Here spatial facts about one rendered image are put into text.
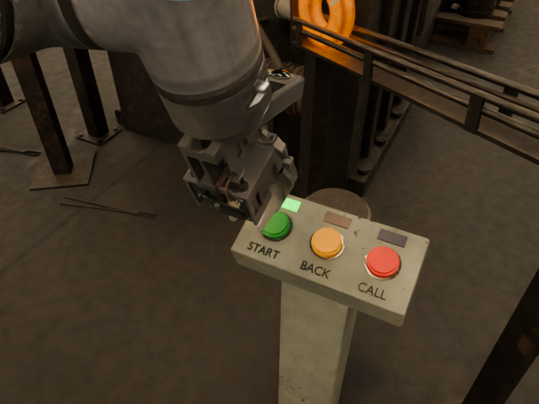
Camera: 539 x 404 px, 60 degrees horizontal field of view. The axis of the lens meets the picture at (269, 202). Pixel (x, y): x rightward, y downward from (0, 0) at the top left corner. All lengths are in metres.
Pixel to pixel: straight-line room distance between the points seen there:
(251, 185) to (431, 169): 1.44
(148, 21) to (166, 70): 0.04
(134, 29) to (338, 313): 0.47
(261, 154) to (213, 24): 0.17
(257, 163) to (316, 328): 0.33
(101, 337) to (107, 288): 0.16
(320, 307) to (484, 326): 0.78
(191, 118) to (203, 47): 0.07
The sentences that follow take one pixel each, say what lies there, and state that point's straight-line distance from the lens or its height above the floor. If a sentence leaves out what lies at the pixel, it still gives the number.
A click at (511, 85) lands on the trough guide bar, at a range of 0.79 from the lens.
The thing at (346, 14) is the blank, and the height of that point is 0.72.
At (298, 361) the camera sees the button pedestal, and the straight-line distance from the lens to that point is 0.80.
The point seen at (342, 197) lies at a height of 0.52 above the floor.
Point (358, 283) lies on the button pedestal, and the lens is 0.60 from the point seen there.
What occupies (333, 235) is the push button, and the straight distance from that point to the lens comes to 0.62.
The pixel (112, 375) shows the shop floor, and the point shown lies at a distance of 1.25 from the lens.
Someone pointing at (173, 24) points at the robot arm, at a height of 0.94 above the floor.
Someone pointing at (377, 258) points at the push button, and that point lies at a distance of 0.60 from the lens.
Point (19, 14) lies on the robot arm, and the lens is 0.34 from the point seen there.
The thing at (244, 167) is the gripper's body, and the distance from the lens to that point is 0.45.
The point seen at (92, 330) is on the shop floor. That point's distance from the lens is 1.34.
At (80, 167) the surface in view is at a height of 0.01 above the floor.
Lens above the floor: 1.05
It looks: 41 degrees down
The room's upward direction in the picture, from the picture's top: straight up
